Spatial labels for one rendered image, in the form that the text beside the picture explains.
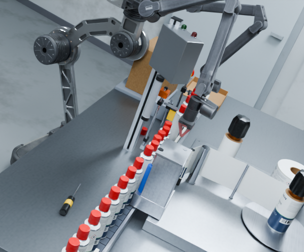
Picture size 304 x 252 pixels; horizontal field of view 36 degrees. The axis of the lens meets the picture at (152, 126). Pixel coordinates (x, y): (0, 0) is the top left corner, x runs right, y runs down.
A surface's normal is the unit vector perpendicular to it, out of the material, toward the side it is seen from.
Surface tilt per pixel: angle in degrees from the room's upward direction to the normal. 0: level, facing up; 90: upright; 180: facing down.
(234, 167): 90
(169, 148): 0
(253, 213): 0
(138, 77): 90
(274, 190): 90
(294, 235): 0
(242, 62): 90
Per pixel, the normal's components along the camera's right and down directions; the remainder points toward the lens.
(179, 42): -0.77, 0.05
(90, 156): 0.33, -0.83
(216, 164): -0.25, 0.40
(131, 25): -0.48, 0.27
